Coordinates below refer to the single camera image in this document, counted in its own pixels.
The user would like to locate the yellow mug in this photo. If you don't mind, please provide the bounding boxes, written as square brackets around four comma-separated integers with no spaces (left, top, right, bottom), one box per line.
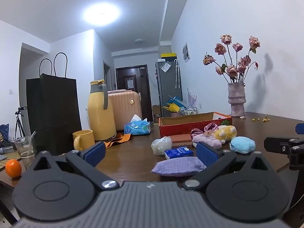
[72,130,95,151]

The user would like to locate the lilac plush cloth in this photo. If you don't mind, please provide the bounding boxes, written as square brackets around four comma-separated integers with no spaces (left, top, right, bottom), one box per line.
[191,133,222,149]

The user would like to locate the hallway side door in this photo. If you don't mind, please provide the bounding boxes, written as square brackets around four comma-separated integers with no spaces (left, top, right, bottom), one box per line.
[103,60,112,92]

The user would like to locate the red cardboard box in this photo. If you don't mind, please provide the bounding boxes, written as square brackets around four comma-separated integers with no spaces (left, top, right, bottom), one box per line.
[159,112,233,138]

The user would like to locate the peach suitcase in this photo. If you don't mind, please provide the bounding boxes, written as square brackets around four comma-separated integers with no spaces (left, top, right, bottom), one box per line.
[107,89,143,131]

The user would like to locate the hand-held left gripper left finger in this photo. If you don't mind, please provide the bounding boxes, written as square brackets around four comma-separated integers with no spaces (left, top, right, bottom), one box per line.
[33,142,120,191]

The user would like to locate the black tripod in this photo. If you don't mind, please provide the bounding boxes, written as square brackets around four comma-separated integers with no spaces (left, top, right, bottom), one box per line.
[14,106,27,139]

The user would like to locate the blue and yellow bags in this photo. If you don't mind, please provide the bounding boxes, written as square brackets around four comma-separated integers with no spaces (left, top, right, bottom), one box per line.
[162,96,187,113]

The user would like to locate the blue handkerchief pack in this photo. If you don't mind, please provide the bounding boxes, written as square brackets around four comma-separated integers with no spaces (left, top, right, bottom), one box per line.
[164,146,194,159]

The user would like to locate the light blue plush toy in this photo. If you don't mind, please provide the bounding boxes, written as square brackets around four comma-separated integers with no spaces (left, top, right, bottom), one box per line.
[229,136,256,154]

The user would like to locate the clear jars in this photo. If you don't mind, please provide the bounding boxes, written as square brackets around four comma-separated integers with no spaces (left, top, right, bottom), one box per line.
[180,107,198,116]

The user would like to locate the folded white umbrella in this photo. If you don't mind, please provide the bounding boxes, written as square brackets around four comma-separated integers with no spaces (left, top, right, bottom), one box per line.
[174,59,180,89]

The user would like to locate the round ceiling light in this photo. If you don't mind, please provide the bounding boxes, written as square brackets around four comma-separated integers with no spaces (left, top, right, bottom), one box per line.
[83,3,120,25]

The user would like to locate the dark brown entrance door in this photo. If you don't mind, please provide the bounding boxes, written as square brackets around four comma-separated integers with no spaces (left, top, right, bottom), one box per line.
[116,65,152,124]

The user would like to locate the slatted wooden board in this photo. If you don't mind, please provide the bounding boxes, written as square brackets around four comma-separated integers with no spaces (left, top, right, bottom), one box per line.
[0,152,17,171]

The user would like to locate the yellow plush toy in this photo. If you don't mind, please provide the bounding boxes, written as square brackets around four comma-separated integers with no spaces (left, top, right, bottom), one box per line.
[205,125,237,140]

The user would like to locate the pink ribbed vase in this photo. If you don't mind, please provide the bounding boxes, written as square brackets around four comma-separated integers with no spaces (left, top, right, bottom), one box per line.
[227,82,246,117]

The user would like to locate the orange strap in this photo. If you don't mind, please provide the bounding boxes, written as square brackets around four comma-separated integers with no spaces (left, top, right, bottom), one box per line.
[104,133,133,149]

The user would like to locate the pink satin scrunchie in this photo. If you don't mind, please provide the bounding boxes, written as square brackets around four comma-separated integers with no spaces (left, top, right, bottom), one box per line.
[191,123,219,136]

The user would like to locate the yellow thermos jug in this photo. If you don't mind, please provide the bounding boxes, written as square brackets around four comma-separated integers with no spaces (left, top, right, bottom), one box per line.
[87,79,117,141]

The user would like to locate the clear drinking glass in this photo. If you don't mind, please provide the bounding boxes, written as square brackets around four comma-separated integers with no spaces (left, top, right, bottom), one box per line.
[14,131,37,158]

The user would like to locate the spoon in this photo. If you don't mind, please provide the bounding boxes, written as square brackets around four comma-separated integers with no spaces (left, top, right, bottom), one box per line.
[26,131,36,156]

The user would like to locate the blue soft tissue pack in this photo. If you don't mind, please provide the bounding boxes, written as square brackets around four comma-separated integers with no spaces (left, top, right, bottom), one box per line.
[124,114,152,136]

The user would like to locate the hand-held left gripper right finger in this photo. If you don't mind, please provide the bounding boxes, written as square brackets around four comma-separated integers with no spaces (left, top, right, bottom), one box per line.
[182,141,269,192]

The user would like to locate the purple knitted pouch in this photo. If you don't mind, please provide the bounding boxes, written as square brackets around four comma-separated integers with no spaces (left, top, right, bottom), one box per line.
[151,157,207,177]

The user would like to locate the purple feather decoration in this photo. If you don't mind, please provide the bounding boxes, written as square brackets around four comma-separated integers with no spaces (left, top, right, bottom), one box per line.
[186,88,197,108]

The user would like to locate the orange fruit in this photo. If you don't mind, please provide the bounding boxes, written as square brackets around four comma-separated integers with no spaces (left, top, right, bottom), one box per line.
[5,159,22,178]

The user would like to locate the dried pink roses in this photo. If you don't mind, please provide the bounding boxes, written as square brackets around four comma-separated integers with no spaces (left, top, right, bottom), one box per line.
[203,34,261,83]

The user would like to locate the white wall panel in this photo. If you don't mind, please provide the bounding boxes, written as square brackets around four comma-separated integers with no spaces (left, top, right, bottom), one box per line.
[182,42,190,63]

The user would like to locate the grey refrigerator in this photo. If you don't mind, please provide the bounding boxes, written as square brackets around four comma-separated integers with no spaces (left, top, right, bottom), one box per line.
[155,60,183,124]

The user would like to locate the black paper bag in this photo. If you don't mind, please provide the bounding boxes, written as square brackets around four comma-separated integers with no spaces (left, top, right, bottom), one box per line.
[26,52,82,156]

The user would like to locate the clear plastic ball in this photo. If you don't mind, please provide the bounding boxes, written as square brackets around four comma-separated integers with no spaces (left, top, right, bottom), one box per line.
[151,136,173,156]

